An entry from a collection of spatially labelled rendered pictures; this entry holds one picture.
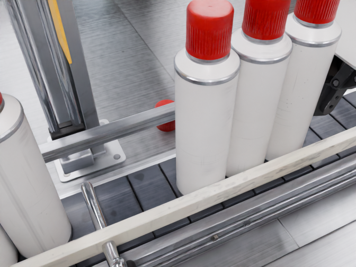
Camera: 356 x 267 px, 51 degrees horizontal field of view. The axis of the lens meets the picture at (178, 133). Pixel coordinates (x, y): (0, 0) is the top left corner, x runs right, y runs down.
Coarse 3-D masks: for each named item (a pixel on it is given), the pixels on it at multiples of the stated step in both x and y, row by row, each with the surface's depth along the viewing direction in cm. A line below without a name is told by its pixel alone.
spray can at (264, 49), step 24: (264, 0) 27; (288, 0) 27; (264, 24) 28; (240, 48) 30; (264, 48) 29; (288, 48) 30; (240, 72) 31; (264, 72) 30; (240, 96) 32; (264, 96) 32; (240, 120) 34; (264, 120) 34; (240, 144) 36; (264, 144) 37; (240, 168) 39
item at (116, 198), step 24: (312, 120) 47; (336, 120) 47; (144, 168) 42; (168, 168) 42; (312, 168) 42; (96, 192) 40; (120, 192) 40; (144, 192) 40; (168, 192) 40; (72, 216) 38; (120, 216) 38; (192, 216) 38; (72, 240) 36; (144, 240) 36
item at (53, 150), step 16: (144, 112) 36; (160, 112) 36; (96, 128) 35; (112, 128) 35; (128, 128) 35; (144, 128) 36; (48, 144) 34; (64, 144) 34; (80, 144) 34; (96, 144) 35; (48, 160) 34
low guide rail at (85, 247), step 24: (312, 144) 40; (336, 144) 40; (264, 168) 37; (288, 168) 39; (192, 192) 36; (216, 192) 36; (240, 192) 37; (144, 216) 34; (168, 216) 34; (96, 240) 32; (120, 240) 33; (24, 264) 31; (48, 264) 31; (72, 264) 33
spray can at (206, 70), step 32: (192, 0) 26; (224, 0) 26; (192, 32) 26; (224, 32) 26; (192, 64) 28; (224, 64) 27; (192, 96) 29; (224, 96) 29; (192, 128) 31; (224, 128) 32; (192, 160) 34; (224, 160) 35
